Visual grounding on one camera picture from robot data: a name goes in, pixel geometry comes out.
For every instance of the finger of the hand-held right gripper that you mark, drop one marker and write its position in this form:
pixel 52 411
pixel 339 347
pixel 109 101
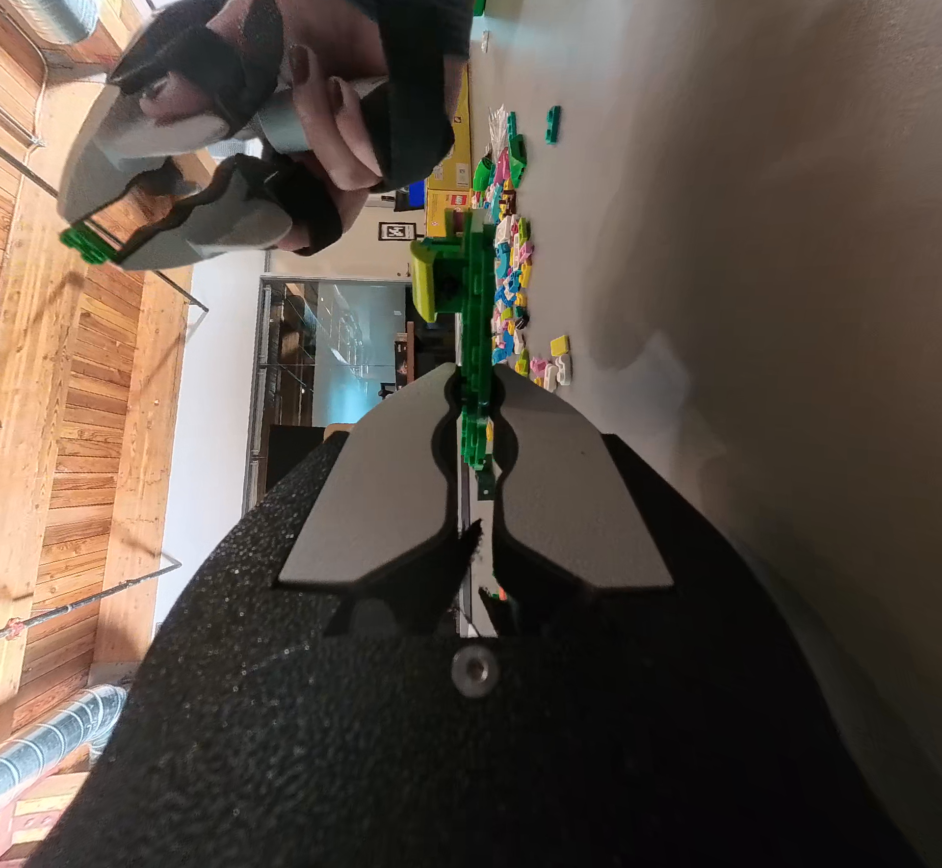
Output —
pixel 235 228
pixel 125 139

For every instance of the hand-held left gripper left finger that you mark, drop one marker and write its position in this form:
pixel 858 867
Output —
pixel 368 515

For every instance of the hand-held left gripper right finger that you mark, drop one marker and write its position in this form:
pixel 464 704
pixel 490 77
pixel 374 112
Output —
pixel 574 515

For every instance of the green lego brick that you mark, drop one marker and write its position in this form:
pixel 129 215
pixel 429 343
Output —
pixel 88 242

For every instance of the green lego build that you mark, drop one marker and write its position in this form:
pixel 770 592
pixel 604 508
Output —
pixel 475 308

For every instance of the teal lego plate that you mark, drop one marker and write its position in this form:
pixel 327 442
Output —
pixel 553 124

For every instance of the white lego piece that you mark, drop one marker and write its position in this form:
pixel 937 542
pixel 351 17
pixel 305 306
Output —
pixel 563 370

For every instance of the pink lego plate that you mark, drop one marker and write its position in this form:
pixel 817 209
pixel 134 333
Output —
pixel 541 370

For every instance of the small yellow lego tile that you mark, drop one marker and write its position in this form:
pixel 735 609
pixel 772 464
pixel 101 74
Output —
pixel 560 345

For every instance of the yellow lego box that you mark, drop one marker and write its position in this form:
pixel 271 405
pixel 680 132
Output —
pixel 449 147

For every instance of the pile of colourful lego pieces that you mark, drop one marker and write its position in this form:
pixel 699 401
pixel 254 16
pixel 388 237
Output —
pixel 508 242

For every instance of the person's right hand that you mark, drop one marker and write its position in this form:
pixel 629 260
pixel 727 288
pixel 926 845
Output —
pixel 324 44

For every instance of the black rectangular board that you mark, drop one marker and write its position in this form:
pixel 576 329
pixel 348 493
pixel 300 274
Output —
pixel 298 452

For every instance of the metal ceiling rod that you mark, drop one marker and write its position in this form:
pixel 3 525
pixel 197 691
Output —
pixel 88 599
pixel 110 235

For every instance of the black white marker sign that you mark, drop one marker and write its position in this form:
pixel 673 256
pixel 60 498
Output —
pixel 395 230

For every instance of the blue storage bin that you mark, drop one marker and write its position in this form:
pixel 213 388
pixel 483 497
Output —
pixel 417 194

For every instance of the clear plastic bag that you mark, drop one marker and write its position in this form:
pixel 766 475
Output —
pixel 497 124

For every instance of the glass window wall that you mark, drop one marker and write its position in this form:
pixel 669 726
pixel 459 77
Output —
pixel 346 338

